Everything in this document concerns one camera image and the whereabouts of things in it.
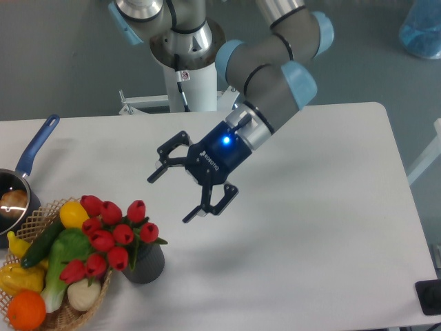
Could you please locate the green bok choy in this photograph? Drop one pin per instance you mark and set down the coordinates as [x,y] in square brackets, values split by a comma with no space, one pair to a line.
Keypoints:
[70,244]

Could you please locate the white frame bar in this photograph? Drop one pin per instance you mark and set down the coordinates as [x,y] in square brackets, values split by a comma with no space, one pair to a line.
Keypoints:
[426,157]

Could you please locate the red tulip bouquet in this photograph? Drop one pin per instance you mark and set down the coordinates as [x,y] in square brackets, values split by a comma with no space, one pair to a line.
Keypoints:
[115,238]

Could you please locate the yellow bell pepper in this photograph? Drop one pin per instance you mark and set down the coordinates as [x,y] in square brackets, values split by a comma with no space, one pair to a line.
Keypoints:
[15,279]

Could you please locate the black device at edge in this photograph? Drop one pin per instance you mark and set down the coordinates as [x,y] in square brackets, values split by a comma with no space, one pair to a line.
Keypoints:
[428,293]

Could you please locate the green cucumber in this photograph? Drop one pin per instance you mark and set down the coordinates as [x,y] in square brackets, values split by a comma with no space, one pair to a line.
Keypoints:
[41,246]

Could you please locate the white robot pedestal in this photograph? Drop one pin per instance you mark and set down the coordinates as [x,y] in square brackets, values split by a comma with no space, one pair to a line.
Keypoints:
[193,89]

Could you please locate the white garlic bulb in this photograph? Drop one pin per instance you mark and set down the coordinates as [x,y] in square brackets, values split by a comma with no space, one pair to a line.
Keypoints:
[82,294]

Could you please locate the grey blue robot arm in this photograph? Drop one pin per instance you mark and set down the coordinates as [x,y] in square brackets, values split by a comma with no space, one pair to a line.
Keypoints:
[271,76]

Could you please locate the dark grey ribbed vase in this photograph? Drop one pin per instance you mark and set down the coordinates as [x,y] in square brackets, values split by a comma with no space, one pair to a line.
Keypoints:
[149,264]

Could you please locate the blue plastic bag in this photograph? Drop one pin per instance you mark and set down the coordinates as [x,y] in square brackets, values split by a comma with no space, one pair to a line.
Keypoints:
[420,32]

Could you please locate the yellow banana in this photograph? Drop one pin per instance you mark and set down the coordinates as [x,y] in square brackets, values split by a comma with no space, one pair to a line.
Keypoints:
[20,250]

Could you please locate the blue handled saucepan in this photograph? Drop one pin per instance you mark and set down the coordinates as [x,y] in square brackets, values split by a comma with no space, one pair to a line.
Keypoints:
[17,179]

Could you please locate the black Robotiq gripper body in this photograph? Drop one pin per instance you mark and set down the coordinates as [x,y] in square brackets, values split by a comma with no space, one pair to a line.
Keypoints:
[216,155]

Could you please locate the orange fruit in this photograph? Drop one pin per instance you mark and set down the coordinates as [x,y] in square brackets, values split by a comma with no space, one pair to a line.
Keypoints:
[26,311]

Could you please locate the brown bread in pan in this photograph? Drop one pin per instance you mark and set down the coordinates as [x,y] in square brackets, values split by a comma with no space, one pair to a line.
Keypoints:
[14,204]

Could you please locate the yellow squash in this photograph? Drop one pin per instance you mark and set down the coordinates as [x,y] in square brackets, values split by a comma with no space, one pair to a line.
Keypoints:
[73,215]

